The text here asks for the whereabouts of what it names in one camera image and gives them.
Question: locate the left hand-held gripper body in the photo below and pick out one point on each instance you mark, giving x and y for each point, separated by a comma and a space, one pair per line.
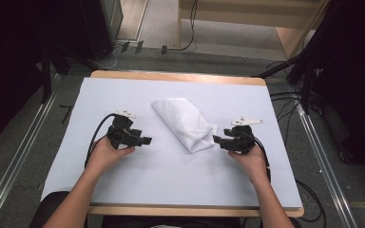
120, 129

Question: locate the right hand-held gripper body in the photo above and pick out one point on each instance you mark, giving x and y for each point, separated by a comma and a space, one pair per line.
244, 139

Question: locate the white towel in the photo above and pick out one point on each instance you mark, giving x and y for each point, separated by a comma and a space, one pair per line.
185, 120

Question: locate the person's right hand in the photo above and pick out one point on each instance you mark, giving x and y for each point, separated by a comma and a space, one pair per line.
253, 164

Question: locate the person's left hand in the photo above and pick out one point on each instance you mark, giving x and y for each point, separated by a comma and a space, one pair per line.
106, 155

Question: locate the white table cover sheet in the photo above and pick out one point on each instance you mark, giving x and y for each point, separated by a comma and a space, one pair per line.
158, 177

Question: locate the light wooden table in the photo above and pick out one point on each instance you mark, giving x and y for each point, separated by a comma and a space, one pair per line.
177, 77

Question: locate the black metal stand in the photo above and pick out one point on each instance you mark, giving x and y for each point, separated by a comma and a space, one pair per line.
305, 85
46, 76

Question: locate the black plug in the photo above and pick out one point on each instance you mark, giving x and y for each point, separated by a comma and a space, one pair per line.
125, 46

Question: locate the black cabinet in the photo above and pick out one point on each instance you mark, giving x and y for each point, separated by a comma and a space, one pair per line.
98, 25

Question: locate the light wooden bench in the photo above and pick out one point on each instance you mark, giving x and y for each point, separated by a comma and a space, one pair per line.
234, 14

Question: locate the black curtain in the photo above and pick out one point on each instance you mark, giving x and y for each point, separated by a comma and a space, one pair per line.
9, 63
355, 79

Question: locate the metal floor rail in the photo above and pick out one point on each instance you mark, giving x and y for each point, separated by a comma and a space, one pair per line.
19, 164
326, 167

